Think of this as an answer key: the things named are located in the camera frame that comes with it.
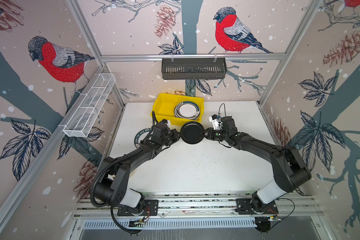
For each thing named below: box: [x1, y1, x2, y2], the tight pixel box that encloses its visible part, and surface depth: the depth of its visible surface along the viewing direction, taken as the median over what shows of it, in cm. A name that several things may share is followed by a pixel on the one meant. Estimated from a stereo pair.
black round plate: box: [180, 121, 205, 145], surface depth 89 cm
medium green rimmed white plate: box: [174, 101, 200, 121], surface depth 112 cm
